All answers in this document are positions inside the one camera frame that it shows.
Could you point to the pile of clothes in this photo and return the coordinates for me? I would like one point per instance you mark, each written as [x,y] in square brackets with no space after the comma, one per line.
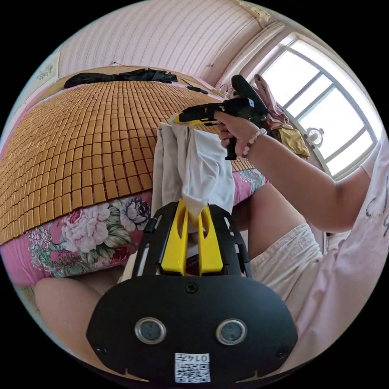
[291,142]

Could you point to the bed with woven mat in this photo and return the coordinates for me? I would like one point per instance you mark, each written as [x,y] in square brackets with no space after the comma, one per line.
[76,146]

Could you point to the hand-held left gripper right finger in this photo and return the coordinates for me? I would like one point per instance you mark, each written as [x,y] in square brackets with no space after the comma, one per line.
[210,246]

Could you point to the person's right forearm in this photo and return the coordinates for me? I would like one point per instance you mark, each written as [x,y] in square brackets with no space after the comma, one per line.
[304,182]

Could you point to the window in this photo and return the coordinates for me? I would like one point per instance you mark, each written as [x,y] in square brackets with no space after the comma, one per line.
[334,106]

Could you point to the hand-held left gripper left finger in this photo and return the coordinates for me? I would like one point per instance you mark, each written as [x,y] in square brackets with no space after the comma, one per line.
[174,243]

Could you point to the white long sleeve shirt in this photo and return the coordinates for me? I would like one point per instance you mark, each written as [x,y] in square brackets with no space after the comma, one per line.
[206,170]

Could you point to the small black flat object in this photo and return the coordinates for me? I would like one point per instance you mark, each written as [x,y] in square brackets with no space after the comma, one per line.
[197,90]

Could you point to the person's right hand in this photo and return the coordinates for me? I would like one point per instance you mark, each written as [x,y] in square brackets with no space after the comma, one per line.
[237,130]

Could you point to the small white fan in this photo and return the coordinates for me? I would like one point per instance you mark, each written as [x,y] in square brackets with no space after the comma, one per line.
[314,137]

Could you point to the person's body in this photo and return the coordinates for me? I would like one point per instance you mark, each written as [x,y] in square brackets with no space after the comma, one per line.
[334,273]

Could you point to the black garment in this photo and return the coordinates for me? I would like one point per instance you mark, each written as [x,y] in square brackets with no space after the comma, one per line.
[121,77]

